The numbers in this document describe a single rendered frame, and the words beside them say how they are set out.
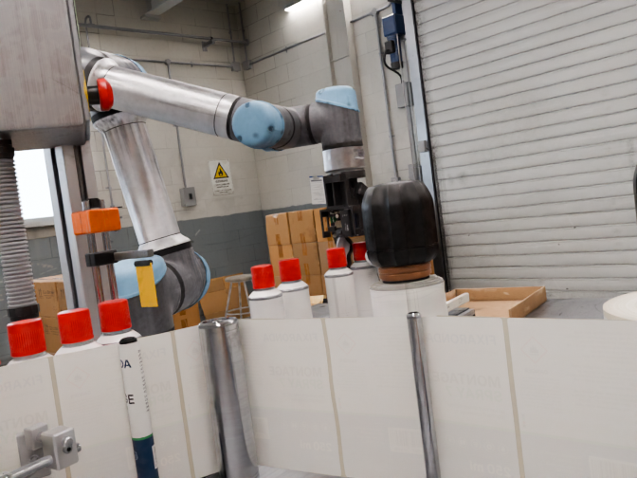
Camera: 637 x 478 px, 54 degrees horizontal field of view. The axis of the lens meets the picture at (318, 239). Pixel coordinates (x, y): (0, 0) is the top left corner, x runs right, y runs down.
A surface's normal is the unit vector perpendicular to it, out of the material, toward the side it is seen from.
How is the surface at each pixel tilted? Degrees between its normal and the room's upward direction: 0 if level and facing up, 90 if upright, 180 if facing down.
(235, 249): 90
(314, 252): 89
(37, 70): 90
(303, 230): 90
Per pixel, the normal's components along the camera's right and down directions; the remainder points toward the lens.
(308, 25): -0.72, 0.13
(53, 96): 0.34, 0.00
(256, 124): -0.27, 0.14
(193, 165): 0.69, -0.05
